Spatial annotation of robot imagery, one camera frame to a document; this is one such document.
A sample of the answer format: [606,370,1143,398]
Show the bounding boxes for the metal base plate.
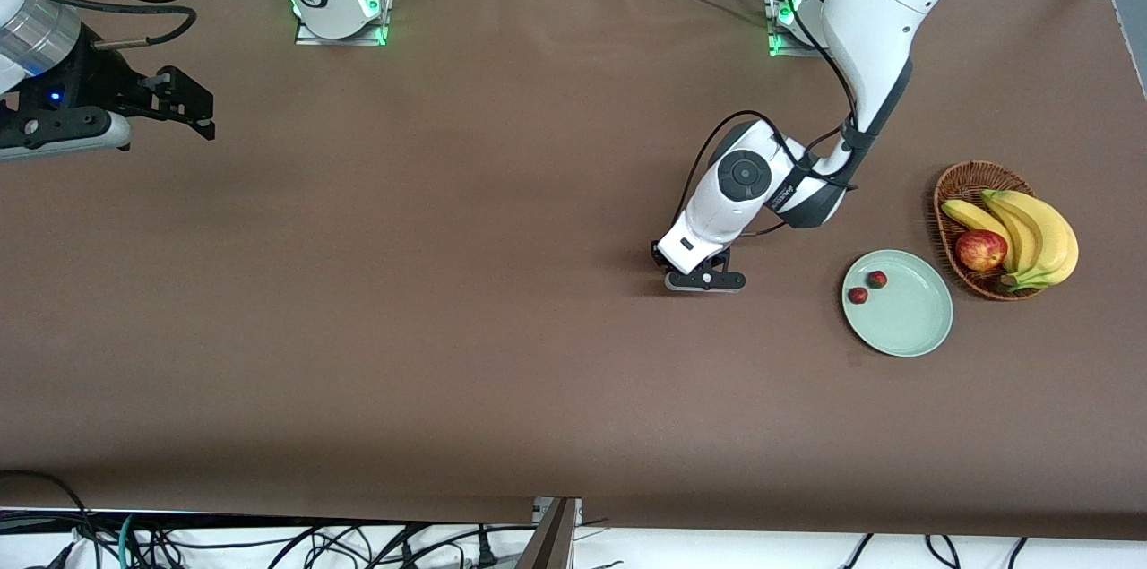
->
[294,0,396,47]
[763,0,864,60]

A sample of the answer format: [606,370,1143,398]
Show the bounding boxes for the tangled black cables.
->
[134,520,503,569]

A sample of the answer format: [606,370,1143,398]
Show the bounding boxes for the brown wooden post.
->
[518,497,582,569]

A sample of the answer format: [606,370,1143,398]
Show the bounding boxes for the brown wicker basket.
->
[933,160,1049,302]

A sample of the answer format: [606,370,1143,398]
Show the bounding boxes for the thick black cable loop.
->
[0,469,104,569]

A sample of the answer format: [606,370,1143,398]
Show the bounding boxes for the teal cable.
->
[116,513,149,569]

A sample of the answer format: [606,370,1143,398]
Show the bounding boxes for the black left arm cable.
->
[672,0,861,238]

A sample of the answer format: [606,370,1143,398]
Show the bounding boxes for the pale green plate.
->
[841,249,954,358]

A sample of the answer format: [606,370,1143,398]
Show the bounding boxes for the brown table cover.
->
[0,0,1147,541]

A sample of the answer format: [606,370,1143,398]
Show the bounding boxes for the yellow banana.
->
[981,190,1080,292]
[941,199,1015,272]
[986,202,1043,276]

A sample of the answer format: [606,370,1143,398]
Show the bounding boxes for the red apple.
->
[954,229,1009,273]

